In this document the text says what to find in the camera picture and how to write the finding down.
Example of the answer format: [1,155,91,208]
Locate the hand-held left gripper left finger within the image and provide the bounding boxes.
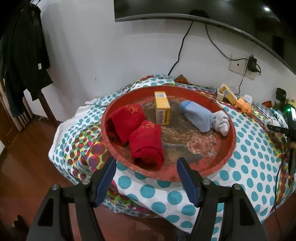
[26,157,117,241]

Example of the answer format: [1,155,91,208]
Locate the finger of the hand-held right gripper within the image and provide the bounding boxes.
[266,125,290,135]

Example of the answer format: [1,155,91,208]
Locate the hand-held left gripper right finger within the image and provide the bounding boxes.
[177,157,270,241]

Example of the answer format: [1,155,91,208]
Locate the round red tray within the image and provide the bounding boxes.
[101,86,237,182]

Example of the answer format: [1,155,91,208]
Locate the red sock roll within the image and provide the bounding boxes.
[105,104,147,146]
[129,120,165,171]

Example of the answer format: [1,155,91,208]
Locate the large white sock roll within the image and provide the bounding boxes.
[211,110,230,137]

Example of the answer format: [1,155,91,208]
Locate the light blue sock roll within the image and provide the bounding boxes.
[180,100,214,133]

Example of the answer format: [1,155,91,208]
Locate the large yellow medicine box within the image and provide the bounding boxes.
[154,91,171,126]

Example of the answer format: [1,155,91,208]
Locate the polka dot cloth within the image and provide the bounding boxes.
[48,74,296,241]

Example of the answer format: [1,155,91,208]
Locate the orange toy figure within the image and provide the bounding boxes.
[235,97,253,115]

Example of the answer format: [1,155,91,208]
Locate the small yellow medicine box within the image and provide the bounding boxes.
[219,83,233,95]
[225,91,238,105]

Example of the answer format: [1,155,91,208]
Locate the black charger plug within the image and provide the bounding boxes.
[247,54,259,73]

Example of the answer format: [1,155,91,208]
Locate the wooden chair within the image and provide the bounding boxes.
[0,79,59,139]

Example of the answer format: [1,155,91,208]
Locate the red orange ornament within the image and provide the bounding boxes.
[174,74,190,84]

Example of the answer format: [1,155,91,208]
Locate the black television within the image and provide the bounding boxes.
[113,0,296,75]

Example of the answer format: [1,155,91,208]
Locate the dark hanging clothes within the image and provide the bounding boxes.
[0,0,54,118]

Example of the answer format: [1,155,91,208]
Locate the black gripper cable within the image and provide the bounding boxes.
[274,137,296,232]

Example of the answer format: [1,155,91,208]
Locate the black charger cable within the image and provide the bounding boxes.
[238,67,262,94]

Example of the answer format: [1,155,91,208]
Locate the white wall socket plate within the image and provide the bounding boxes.
[229,54,250,75]
[245,69,258,81]

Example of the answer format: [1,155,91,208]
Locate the thin black cable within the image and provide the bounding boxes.
[205,22,249,61]

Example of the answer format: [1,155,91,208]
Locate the thick black television cable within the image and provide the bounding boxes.
[167,21,194,76]

